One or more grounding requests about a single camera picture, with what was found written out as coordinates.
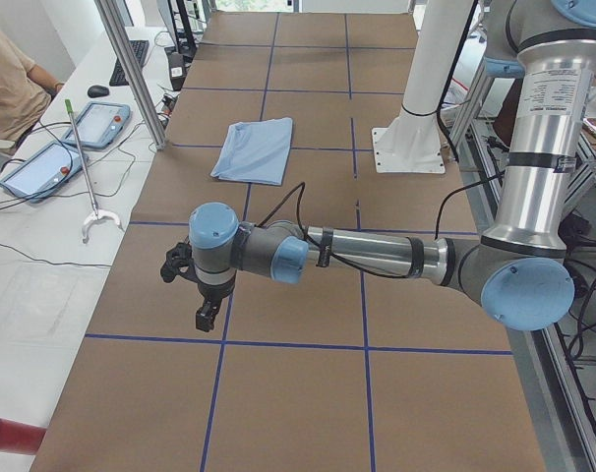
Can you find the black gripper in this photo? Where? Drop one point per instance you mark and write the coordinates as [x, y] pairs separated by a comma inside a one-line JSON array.
[[214, 291]]

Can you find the light blue t-shirt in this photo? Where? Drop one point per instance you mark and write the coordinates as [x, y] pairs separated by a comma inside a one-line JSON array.
[[255, 152]]

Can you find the reacher grabber tool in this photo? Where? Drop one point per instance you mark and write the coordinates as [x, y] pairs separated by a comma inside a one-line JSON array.
[[97, 213]]

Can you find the teach pendant near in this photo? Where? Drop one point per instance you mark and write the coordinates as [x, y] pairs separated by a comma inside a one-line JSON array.
[[42, 174]]

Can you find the teach pendant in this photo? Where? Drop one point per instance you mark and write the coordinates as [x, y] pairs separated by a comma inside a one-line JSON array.
[[42, 174], [99, 123]]

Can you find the teach pendant far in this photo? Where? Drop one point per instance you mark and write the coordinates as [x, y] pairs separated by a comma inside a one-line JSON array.
[[99, 123]]

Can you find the red fire extinguisher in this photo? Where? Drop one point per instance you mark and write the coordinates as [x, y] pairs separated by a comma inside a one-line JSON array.
[[20, 438]]

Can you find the black computer mouse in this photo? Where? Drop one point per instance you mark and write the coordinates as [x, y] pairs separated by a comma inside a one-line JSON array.
[[97, 91]]

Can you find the seated person beige shirt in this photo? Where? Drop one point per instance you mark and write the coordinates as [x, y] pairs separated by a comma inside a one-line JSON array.
[[26, 90]]

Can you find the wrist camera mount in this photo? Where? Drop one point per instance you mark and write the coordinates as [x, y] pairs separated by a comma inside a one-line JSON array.
[[179, 262]]

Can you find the white camera pillar base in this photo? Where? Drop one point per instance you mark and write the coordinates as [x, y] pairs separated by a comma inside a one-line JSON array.
[[411, 143]]

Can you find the aluminium frame post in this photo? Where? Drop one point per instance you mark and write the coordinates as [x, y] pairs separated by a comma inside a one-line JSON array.
[[115, 29]]

